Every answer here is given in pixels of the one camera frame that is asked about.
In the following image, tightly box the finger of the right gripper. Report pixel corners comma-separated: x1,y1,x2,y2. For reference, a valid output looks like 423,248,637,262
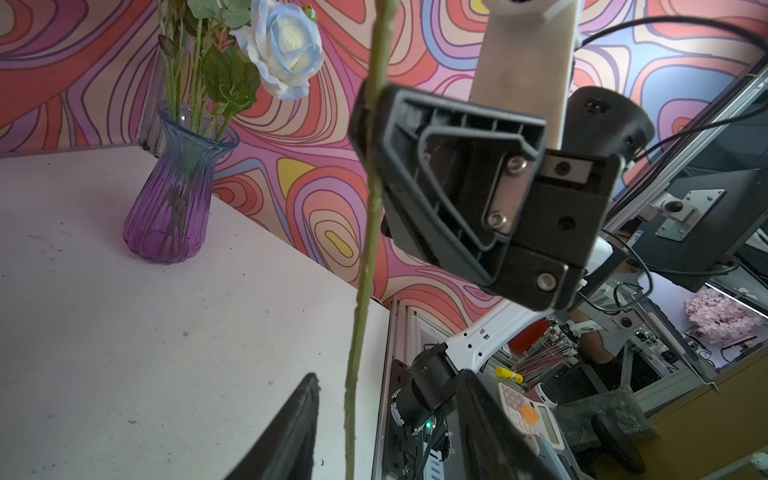
349,84,547,286

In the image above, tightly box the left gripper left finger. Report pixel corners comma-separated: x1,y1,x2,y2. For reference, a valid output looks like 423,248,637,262
226,373,320,480

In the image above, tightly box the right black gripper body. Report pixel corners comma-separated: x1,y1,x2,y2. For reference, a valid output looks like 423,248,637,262
485,86,655,311

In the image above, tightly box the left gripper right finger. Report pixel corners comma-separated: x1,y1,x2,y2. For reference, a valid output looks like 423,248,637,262
455,370,555,480

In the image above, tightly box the small pink rosebud stem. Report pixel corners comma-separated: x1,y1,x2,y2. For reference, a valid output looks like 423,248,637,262
344,1,399,479

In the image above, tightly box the white blue-edged rose stem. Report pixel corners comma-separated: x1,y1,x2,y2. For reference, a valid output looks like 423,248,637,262
188,1,325,138

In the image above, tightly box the purple blue glass vase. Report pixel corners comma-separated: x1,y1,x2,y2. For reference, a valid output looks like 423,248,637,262
123,101,240,264

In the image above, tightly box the peach peony flower stem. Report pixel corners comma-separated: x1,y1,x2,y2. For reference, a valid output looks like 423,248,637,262
157,0,201,124

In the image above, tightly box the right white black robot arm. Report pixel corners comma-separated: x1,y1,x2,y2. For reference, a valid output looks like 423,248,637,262
348,85,654,431

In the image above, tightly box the white desk calculator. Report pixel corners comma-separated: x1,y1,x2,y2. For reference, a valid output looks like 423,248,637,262
498,384,566,451

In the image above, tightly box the yellow marker pen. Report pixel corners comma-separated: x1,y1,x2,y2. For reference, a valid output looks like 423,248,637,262
495,367,524,385

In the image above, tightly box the pink blossom bunch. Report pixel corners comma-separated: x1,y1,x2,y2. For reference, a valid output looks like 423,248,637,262
684,288,767,346

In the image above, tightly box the black monitor with mount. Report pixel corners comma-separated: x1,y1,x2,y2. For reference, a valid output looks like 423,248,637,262
632,169,767,293

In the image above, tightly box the aluminium front rail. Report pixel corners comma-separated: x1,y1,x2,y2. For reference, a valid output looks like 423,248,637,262
372,300,455,479

